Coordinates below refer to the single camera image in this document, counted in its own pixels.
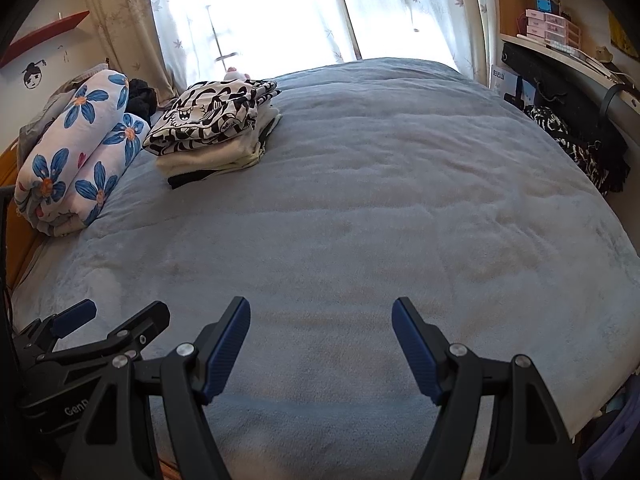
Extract purple cloth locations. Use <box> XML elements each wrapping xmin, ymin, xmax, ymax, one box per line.
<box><xmin>580</xmin><ymin>390</ymin><xmax>640</xmax><ymax>480</ymax></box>

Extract wooden headboard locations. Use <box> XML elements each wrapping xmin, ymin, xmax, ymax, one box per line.
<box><xmin>0</xmin><ymin>142</ymin><xmax>47</xmax><ymax>287</ymax></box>

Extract grey tube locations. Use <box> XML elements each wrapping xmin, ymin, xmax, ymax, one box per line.
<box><xmin>600</xmin><ymin>84</ymin><xmax>640</xmax><ymax>129</ymax></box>

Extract black and white printed garment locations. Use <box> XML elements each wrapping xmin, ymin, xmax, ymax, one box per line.
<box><xmin>142</xmin><ymin>77</ymin><xmax>282</xmax><ymax>157</ymax></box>

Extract wooden shelf unit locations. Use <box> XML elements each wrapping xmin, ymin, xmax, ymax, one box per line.
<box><xmin>490</xmin><ymin>0</ymin><xmax>640</xmax><ymax>92</ymax></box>

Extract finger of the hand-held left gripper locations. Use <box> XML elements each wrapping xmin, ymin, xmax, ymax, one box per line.
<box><xmin>21</xmin><ymin>299</ymin><xmax>97</xmax><ymax>350</ymax></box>
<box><xmin>42</xmin><ymin>301</ymin><xmax>172</xmax><ymax>367</ymax></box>

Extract white sheer curtain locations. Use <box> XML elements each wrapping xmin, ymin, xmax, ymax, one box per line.
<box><xmin>145</xmin><ymin>0</ymin><xmax>493</xmax><ymax>92</ymax></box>

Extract blue floral rolled quilt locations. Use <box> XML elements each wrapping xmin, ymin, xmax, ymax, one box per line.
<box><xmin>14</xmin><ymin>69</ymin><xmax>151</xmax><ymax>237</ymax></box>

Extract long black bag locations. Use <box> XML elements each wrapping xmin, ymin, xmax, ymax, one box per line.
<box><xmin>500</xmin><ymin>42</ymin><xmax>632</xmax><ymax>197</ymax></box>

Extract beige patterned curtain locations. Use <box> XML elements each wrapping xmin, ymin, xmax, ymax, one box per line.
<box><xmin>80</xmin><ymin>0</ymin><xmax>183</xmax><ymax>107</ymax></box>

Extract pink storage drawers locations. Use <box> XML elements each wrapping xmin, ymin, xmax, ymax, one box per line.
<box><xmin>524</xmin><ymin>8</ymin><xmax>584</xmax><ymax>46</ymax></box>

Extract black and white patterned cloth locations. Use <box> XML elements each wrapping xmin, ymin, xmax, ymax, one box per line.
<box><xmin>525</xmin><ymin>105</ymin><xmax>609</xmax><ymax>187</ymax></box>

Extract grey-blue bed blanket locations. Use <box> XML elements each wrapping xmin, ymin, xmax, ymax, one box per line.
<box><xmin>10</xmin><ymin>57</ymin><xmax>640</xmax><ymax>480</ymax></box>

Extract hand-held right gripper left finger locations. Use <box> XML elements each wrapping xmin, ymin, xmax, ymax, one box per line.
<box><xmin>60</xmin><ymin>296</ymin><xmax>252</xmax><ymax>480</ymax></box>

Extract white and blue box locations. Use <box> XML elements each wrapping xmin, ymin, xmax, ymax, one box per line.
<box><xmin>490</xmin><ymin>64</ymin><xmax>539</xmax><ymax>109</ymax></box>

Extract face wall sticker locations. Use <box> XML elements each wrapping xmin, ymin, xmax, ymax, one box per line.
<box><xmin>21</xmin><ymin>57</ymin><xmax>49</xmax><ymax>90</ymax></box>

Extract cream folded garment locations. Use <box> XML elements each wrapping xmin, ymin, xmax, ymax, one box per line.
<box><xmin>156</xmin><ymin>107</ymin><xmax>284</xmax><ymax>179</ymax></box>

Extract dark bundled clothes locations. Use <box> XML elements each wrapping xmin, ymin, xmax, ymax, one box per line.
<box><xmin>125</xmin><ymin>78</ymin><xmax>159</xmax><ymax>117</ymax></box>

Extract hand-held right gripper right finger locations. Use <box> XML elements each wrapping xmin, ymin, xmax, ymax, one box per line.
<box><xmin>391</xmin><ymin>296</ymin><xmax>581</xmax><ymax>480</ymax></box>

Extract red wall shelf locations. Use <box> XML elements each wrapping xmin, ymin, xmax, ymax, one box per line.
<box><xmin>0</xmin><ymin>10</ymin><xmax>91</xmax><ymax>69</ymax></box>

